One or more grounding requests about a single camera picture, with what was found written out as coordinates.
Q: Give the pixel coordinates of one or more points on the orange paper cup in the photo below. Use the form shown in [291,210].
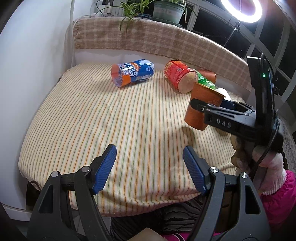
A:
[211,76]
[201,96]

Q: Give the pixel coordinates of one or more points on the green potted spider plant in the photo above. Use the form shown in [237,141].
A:
[170,12]

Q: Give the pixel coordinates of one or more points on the red instant noodle cup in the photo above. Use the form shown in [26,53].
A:
[180,76]

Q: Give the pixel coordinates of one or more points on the striped yellow table cloth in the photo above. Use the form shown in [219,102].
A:
[85,112]

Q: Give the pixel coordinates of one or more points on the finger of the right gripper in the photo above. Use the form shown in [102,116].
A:
[209,106]
[236,106]

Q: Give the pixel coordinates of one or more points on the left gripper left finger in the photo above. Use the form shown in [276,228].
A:
[52,217]

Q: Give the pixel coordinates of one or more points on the plaid beige sill cloth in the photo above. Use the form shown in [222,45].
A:
[161,39]

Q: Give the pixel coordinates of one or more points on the white ring light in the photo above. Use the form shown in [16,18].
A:
[249,11]

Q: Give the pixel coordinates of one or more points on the white curved cabinet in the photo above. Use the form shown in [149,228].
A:
[35,52]

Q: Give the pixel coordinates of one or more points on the pink sleeve forearm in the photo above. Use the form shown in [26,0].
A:
[280,206]

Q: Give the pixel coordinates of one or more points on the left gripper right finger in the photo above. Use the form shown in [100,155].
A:
[232,209]

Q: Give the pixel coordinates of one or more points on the blue Arctic Ocean can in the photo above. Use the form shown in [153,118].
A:
[126,73]

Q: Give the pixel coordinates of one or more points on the green bottle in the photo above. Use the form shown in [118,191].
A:
[204,81]

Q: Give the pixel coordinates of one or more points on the gloved right hand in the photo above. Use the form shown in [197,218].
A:
[246,154]

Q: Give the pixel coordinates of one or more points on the white power chargers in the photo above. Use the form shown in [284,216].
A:
[107,1]

